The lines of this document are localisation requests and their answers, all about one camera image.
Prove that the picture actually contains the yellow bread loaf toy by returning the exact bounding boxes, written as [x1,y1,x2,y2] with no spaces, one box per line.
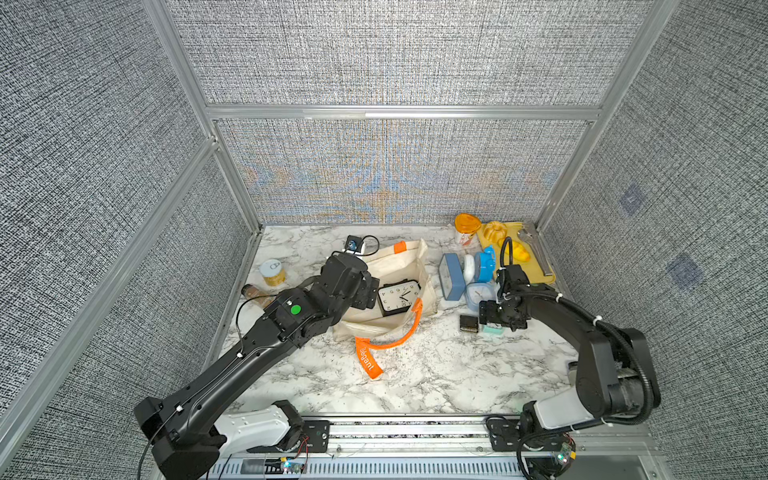
[510,241,531,263]

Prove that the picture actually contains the blue rectangular alarm clock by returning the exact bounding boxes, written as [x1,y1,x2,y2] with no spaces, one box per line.
[438,253,466,301]

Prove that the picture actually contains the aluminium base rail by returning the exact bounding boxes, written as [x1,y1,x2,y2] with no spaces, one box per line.
[201,414,673,479]

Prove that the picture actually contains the yellow cutting board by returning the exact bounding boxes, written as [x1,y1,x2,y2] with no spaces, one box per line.
[476,222,556,284]

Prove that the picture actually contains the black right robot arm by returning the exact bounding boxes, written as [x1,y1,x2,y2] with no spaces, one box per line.
[479,265,661,437]

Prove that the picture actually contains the canvas bag orange handles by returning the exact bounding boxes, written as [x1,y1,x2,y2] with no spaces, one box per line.
[333,239,437,380]

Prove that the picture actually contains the grey metal wrench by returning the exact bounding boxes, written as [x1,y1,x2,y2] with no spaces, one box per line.
[517,222,553,276]

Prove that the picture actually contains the light blue square alarm clock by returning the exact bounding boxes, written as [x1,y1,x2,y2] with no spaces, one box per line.
[465,282,497,313]

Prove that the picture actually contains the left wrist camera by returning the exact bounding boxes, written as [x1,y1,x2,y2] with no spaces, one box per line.
[342,235,380,257]

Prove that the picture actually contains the black square alarm clock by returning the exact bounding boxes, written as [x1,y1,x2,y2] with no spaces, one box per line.
[377,279,421,317]

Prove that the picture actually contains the yellow tin can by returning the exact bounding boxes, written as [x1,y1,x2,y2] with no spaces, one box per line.
[259,259,286,287]

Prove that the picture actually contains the orange lid instant noodle cup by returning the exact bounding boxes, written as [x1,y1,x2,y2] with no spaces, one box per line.
[454,213,482,247]

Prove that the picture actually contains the yellow bundt cake toy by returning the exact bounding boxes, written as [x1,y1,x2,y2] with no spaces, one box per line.
[483,221,508,246]

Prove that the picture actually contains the small black square clock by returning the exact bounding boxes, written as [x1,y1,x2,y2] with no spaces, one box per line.
[459,315,480,334]

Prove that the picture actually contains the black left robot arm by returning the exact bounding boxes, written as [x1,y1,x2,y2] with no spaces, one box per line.
[134,253,380,479]

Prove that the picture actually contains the mint green alarm clock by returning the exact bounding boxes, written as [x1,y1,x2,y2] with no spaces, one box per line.
[482,323,504,336]

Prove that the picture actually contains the brown spice jar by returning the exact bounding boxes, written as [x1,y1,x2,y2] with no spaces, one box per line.
[241,284,273,307]

